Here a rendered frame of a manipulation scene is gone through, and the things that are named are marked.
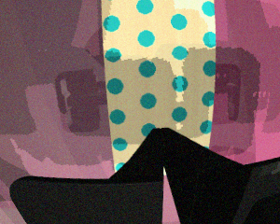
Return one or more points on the cream strip with teal dots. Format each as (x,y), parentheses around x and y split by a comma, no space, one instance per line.
(160,65)

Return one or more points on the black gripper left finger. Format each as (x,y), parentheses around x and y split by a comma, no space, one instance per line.
(133,195)

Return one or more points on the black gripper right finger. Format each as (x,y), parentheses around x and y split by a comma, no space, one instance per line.
(210,189)

